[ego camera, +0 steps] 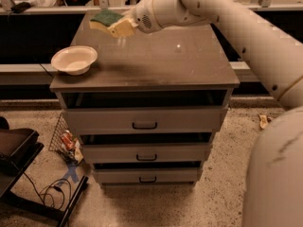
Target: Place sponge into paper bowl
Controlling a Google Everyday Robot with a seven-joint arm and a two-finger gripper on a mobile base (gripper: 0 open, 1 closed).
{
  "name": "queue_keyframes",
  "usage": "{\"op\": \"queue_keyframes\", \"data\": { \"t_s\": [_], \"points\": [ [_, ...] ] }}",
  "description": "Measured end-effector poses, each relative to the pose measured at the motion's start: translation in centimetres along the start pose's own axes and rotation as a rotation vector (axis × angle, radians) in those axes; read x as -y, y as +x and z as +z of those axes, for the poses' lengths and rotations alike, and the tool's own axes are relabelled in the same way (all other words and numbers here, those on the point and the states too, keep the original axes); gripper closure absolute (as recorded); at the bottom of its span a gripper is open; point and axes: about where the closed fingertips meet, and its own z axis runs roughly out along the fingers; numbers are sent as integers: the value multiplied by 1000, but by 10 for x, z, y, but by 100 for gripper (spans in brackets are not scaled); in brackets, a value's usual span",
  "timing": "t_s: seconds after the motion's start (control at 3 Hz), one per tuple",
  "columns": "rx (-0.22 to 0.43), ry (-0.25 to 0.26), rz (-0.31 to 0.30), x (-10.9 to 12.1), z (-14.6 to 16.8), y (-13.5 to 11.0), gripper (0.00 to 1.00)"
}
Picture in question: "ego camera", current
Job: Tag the bottom grey drawer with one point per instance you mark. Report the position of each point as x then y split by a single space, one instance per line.
144 175

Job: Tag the grey drawer cabinet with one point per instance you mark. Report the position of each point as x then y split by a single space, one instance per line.
178 67

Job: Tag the blue tape cross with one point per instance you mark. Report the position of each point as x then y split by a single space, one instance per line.
71 173

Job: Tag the yellow cardboard trash pile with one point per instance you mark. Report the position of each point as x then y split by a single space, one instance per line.
264 121

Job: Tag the black cart stand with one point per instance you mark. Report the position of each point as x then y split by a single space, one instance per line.
18 149

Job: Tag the white paper bowl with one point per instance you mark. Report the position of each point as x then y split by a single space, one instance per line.
74 60

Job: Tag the top grey drawer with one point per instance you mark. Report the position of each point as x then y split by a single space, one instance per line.
146 120

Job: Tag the wire mesh basket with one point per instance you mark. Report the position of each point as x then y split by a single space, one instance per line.
73 156

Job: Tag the green and yellow sponge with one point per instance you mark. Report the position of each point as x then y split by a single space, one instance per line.
104 19

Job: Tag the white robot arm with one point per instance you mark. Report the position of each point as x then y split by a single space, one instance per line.
274 182

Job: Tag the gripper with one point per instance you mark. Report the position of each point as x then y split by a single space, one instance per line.
143 18

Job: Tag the grey drawer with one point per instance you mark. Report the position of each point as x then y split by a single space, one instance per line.
145 153
146 120
144 175

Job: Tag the middle grey drawer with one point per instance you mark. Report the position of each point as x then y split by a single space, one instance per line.
145 153

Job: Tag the red snack packet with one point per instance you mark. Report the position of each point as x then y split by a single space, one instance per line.
67 140

